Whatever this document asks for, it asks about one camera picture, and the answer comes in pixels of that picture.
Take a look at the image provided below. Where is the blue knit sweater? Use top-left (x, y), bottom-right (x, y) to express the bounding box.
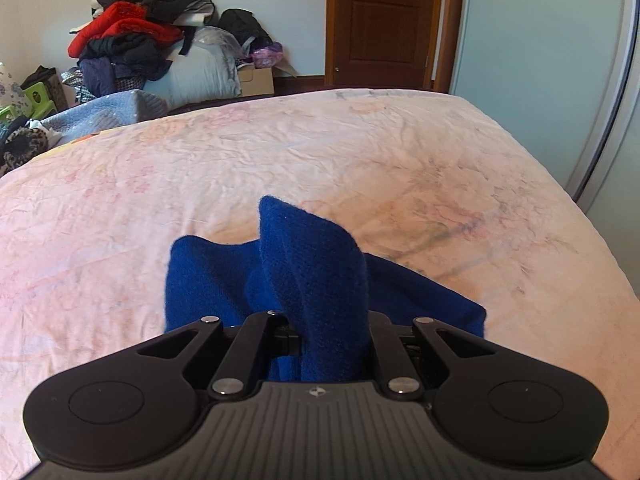
top-left (165, 196), bottom-right (486, 382)

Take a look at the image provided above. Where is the dark clothes pile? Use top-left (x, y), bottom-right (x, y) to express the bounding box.
top-left (63, 0), bottom-right (216, 103)

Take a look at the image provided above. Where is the pink floral bed sheet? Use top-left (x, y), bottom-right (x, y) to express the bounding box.
top-left (1, 90), bottom-right (639, 479)

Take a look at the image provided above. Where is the light blue blanket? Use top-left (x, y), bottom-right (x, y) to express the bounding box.
top-left (42, 90), bottom-right (168, 142)

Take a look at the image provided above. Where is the green black bag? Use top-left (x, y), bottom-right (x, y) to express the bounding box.
top-left (0, 64), bottom-right (68, 126)

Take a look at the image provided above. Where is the cardboard box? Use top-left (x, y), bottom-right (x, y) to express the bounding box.
top-left (238, 64), bottom-right (298, 98)

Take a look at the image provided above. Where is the pale blue wardrobe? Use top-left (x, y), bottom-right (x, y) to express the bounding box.
top-left (448, 0), bottom-right (640, 221)

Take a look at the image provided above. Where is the purple plastic bag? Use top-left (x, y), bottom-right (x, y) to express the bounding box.
top-left (250, 42), bottom-right (284, 68)

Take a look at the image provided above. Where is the red garment on pile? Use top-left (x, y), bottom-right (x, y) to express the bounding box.
top-left (67, 1), bottom-right (182, 58)

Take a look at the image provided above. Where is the black bag on pile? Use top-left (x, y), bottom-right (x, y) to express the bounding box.
top-left (218, 9), bottom-right (273, 52)

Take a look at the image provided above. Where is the brown wooden door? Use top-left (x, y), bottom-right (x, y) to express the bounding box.
top-left (324, 0), bottom-right (463, 93)

